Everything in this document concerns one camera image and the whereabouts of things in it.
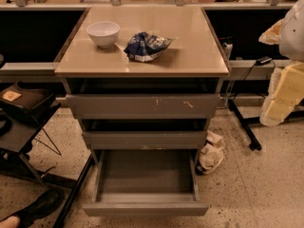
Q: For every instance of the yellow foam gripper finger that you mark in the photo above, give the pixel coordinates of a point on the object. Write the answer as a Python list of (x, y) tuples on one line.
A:
[(285, 92), (272, 35)]

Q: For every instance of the blue chip bag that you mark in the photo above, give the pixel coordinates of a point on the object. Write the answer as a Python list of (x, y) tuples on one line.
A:
[(144, 47)]

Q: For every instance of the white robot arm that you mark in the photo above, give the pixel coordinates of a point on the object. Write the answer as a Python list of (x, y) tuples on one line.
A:
[(292, 34)]

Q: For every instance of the grey drawer cabinet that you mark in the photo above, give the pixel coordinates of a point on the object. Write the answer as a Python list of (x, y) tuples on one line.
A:
[(144, 83)]

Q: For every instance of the grey middle drawer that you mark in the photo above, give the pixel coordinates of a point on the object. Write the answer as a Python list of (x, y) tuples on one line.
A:
[(145, 139)]

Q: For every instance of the grey drawer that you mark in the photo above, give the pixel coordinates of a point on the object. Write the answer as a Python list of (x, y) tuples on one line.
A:
[(146, 183), (145, 139), (129, 106)]

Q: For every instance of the grey top drawer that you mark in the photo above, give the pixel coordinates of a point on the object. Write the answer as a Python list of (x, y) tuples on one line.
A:
[(129, 106)]

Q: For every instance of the grey bottom drawer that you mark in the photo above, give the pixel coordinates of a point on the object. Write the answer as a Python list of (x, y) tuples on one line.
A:
[(146, 183)]

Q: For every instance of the black power adapter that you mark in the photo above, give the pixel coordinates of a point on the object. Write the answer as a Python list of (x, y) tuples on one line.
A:
[(263, 61)]

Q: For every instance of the white spray bottle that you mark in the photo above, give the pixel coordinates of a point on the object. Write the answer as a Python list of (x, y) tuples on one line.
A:
[(227, 45)]

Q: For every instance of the white bowl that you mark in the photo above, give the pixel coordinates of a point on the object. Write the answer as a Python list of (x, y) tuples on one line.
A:
[(104, 34)]

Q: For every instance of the black side cart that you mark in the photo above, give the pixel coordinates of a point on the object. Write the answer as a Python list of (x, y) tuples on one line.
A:
[(24, 113)]

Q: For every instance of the black shoe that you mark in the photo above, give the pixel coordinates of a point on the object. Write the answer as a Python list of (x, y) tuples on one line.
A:
[(44, 206)]

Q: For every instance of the black table leg frame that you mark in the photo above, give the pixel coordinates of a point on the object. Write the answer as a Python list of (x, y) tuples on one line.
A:
[(246, 122)]

